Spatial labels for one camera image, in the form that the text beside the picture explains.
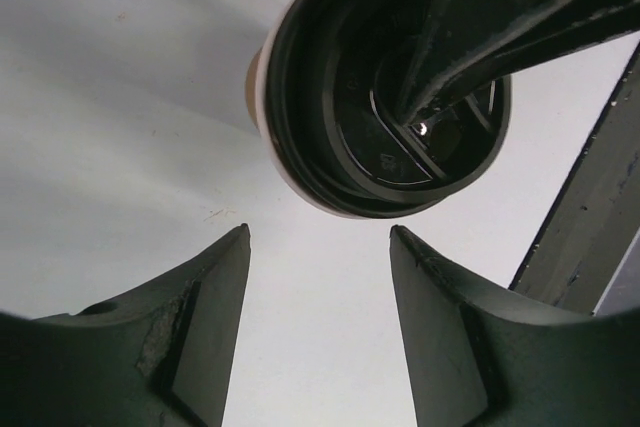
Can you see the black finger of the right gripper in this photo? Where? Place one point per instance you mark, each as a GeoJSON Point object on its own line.
{"type": "Point", "coordinates": [468, 43]}

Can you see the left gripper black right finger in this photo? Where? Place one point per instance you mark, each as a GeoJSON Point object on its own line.
{"type": "Point", "coordinates": [481, 355]}

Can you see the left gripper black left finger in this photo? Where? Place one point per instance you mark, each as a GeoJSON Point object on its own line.
{"type": "Point", "coordinates": [160, 354]}

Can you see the single black cup lid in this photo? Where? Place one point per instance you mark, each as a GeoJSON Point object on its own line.
{"type": "Point", "coordinates": [333, 74]}

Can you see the single brown paper cup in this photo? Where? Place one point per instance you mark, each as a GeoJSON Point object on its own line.
{"type": "Point", "coordinates": [256, 102]}

